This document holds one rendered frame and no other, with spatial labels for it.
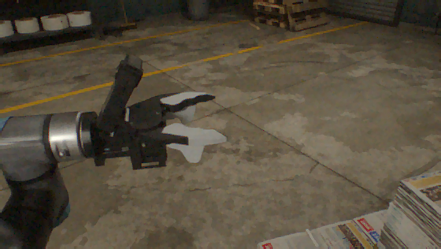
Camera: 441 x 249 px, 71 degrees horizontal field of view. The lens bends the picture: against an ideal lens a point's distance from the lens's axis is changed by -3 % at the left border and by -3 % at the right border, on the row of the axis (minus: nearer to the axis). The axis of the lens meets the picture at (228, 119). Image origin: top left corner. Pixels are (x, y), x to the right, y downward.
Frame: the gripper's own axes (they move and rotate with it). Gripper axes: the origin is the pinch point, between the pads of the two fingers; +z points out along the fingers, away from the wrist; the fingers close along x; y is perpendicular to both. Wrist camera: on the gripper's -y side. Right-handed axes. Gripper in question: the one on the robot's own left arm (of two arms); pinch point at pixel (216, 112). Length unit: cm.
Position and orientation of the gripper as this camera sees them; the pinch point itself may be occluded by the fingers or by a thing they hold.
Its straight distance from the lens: 50.3
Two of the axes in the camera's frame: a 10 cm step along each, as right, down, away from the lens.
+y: -0.3, 8.0, 6.0
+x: 1.9, 5.9, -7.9
